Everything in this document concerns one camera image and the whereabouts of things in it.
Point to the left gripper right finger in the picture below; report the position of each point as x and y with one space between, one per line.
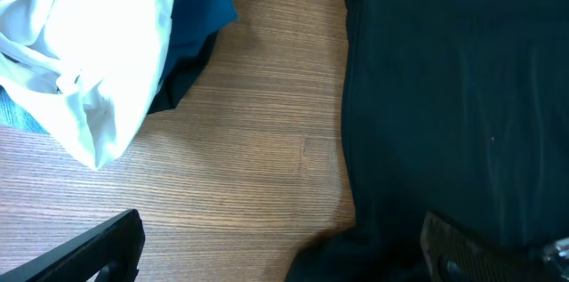
453 252

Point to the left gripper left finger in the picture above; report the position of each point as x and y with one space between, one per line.
109 252

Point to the black polo shirt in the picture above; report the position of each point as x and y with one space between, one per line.
453 106

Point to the white black striped shirt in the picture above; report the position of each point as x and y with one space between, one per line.
85 70

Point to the blue folded garment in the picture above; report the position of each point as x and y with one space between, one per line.
195 24

